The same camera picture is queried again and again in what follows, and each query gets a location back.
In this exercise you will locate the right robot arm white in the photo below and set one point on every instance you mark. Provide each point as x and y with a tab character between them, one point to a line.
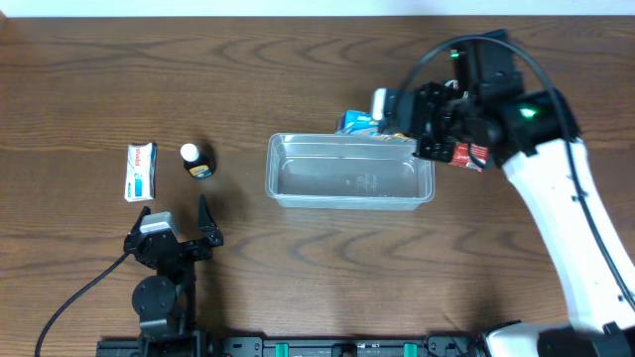
504	101

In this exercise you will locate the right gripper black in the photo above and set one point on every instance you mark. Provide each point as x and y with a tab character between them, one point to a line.
430	122

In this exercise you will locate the small dark bottle white cap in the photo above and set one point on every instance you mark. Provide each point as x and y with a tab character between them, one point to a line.
196	163

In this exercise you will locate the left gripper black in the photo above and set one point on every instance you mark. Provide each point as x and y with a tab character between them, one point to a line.
178	248

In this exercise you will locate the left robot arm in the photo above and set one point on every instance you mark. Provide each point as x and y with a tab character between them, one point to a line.
165	302

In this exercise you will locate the red medicine sachet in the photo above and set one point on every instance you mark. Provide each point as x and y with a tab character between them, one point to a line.
469	157

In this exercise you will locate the clear plastic container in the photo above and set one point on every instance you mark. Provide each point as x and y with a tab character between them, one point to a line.
343	172

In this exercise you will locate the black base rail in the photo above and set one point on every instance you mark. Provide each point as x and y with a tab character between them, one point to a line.
428	346

